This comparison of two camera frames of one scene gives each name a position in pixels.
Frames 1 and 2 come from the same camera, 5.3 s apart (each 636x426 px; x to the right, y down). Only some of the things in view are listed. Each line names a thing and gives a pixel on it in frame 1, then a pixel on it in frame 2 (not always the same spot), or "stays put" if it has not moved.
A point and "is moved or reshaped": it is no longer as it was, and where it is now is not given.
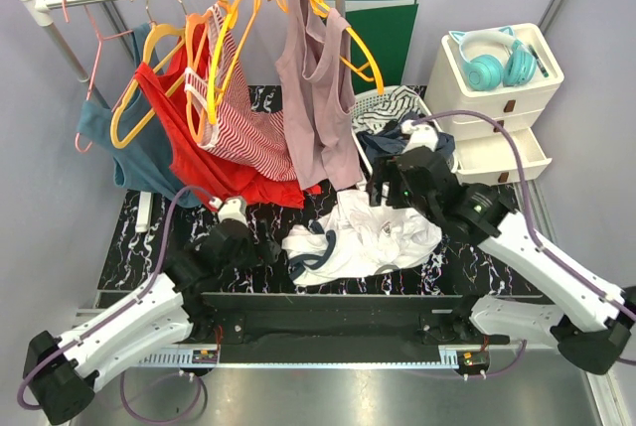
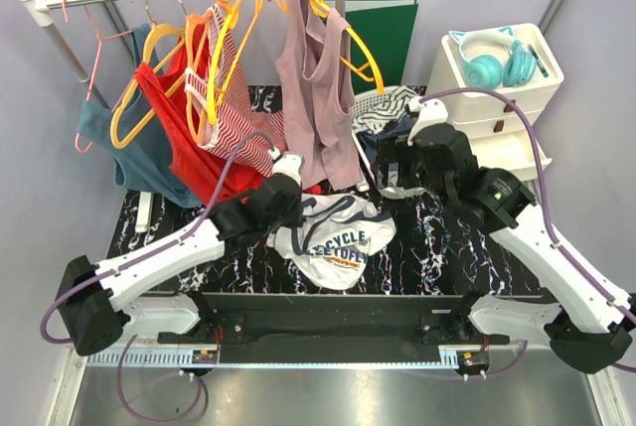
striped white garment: [383, 116] stays put
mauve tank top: [315, 66] stays put
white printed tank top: [355, 238] is moved or reshaped
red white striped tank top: [224, 115] stays put
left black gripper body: [260, 252] → [291, 218]
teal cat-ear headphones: [483, 72] stays put
